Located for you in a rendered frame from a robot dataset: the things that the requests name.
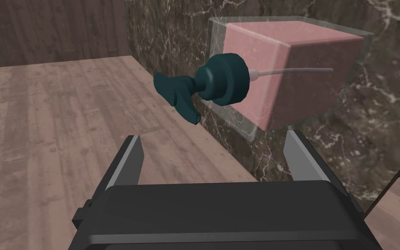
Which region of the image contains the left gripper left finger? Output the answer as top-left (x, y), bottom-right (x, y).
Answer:
top-left (97, 135), bottom-right (145, 195)

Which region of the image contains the pink soap dispenser bottle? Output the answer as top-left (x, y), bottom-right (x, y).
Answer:
top-left (153, 15), bottom-right (375, 142)

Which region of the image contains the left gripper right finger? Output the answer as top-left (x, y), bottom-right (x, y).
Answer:
top-left (283, 129), bottom-right (346, 188)

